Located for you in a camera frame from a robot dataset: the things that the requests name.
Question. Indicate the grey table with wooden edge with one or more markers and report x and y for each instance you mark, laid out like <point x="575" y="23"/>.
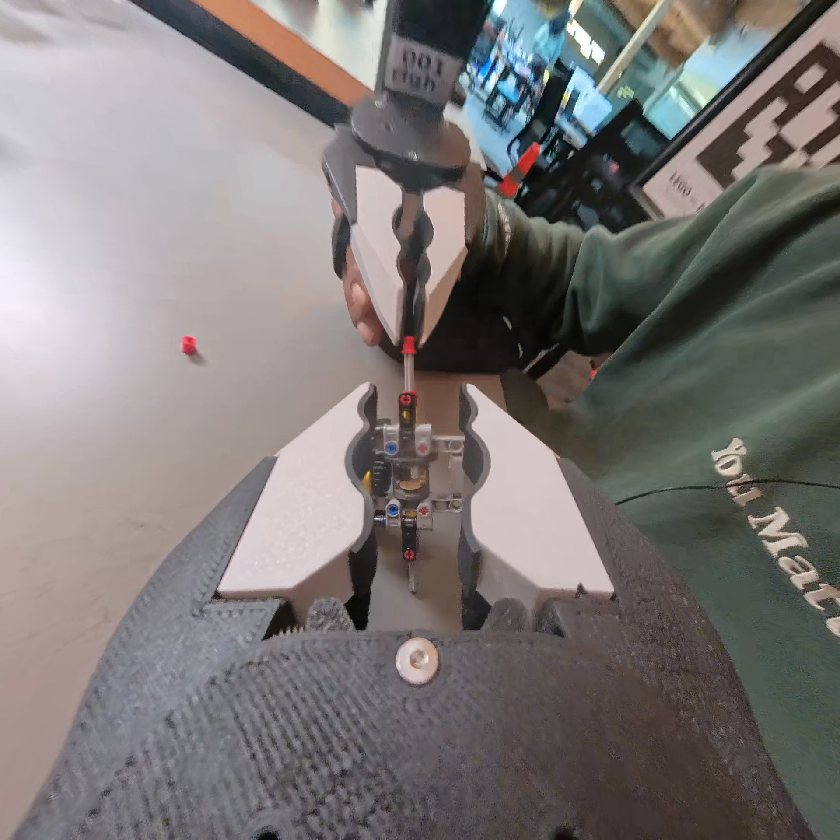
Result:
<point x="275" y="39"/>

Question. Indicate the orange traffic cone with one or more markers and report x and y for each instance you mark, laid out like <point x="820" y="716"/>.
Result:
<point x="522" y="167"/>

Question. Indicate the grey lego gear assembly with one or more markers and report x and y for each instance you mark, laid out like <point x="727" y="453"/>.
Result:
<point x="413" y="453"/>

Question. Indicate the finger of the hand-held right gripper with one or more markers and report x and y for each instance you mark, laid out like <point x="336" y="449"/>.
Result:
<point x="377" y="229"/>
<point x="449" y="229"/>

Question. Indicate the person's right forearm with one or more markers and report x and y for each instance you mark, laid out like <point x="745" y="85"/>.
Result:
<point x="564" y="282"/>

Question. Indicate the white marker board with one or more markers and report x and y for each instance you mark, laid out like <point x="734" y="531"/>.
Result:
<point x="754" y="131"/>

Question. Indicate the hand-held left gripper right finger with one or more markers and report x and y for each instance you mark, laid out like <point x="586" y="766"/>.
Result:
<point x="538" y="518"/>

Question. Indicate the grey lego axle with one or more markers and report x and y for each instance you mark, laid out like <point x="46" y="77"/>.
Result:
<point x="409" y="374"/>

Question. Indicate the person's right hand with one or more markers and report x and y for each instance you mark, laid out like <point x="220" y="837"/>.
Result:
<point x="361" y="308"/>

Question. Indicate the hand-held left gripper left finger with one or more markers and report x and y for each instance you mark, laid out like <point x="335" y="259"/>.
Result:
<point x="295" y="518"/>

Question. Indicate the person in green sweatshirt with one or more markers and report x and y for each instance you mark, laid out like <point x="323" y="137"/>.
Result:
<point x="754" y="361"/>

